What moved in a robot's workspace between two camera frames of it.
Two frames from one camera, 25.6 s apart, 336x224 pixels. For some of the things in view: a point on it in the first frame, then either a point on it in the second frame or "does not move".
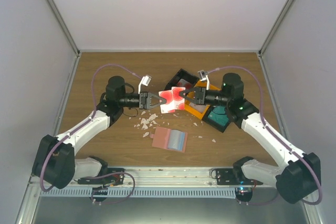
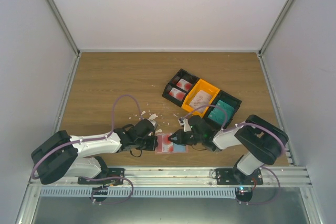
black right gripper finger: (185, 92) -> (177, 136)
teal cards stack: (219, 115) does not move
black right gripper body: (201, 97) -> (189, 140)
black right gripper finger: (189, 95) -> (176, 139)
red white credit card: (169, 106) -> (167, 146)
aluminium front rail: (157, 178) does not move
